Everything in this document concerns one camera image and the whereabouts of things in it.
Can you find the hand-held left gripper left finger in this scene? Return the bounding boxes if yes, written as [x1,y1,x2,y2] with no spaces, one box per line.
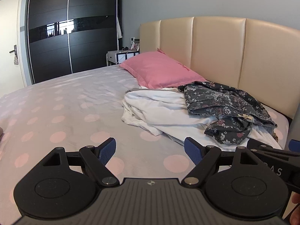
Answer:
[43,138,118,187]

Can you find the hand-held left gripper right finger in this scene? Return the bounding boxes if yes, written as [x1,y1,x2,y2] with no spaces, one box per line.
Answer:
[181,137,257,188]

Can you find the dark floral pants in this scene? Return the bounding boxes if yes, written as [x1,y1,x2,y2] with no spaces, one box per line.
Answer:
[178,81,278,145]

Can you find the person's right hand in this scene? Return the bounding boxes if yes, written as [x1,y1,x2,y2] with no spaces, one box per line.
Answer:
[289,191,300,225]

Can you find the white garment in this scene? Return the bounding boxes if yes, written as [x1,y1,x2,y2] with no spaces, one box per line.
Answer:
[121,87,283,150]

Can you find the pink pillow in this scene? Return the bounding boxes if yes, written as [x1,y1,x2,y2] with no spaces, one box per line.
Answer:
[119,48,207,89]

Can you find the white nightstand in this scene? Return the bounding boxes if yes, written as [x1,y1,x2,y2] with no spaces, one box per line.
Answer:
[107,50,140,66]

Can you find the beige padded headboard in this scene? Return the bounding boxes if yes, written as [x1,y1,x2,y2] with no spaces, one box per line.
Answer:
[139,16,300,120]

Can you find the black sliding wardrobe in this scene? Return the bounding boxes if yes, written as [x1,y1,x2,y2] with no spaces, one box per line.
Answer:
[25,0,123,83]

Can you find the white door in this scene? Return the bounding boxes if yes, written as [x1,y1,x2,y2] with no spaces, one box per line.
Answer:
[0,0,29,96]

